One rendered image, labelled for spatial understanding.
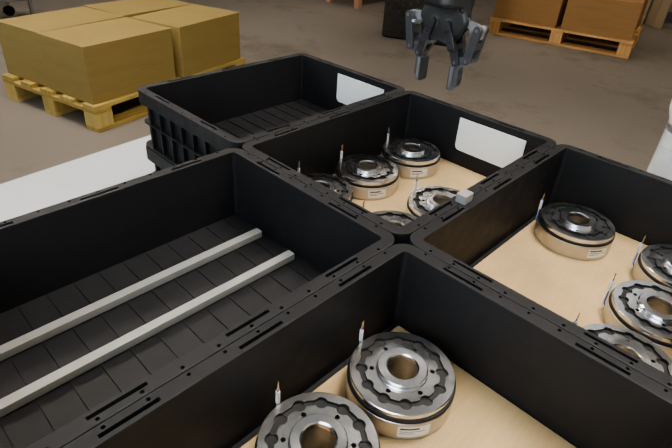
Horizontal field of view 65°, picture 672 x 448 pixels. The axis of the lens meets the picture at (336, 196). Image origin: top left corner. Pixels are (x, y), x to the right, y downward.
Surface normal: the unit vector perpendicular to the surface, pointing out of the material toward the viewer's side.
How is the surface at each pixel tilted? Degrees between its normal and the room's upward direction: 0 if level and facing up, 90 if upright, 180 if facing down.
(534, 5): 90
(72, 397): 0
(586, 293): 0
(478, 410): 0
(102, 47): 90
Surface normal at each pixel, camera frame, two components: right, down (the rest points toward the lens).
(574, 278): 0.06, -0.86
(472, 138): -0.70, 0.33
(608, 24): -0.49, 0.42
